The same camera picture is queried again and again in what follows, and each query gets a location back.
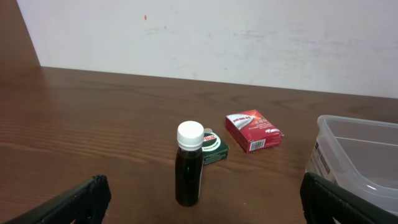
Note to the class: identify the green round-label box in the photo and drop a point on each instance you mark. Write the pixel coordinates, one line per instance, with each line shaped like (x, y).
(213, 147)

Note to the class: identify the red small box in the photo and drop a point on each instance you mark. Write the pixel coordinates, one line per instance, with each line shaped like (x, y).
(252, 131)

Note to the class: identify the clear plastic container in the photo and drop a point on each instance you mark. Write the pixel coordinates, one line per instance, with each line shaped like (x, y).
(360, 156)

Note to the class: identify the dark bottle white cap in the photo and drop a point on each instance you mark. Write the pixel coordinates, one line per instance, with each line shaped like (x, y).
(189, 163)

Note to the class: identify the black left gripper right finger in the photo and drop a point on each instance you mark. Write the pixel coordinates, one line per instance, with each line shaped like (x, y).
(325, 202)

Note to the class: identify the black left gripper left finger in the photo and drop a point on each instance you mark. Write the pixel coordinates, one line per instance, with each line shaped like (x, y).
(85, 203)

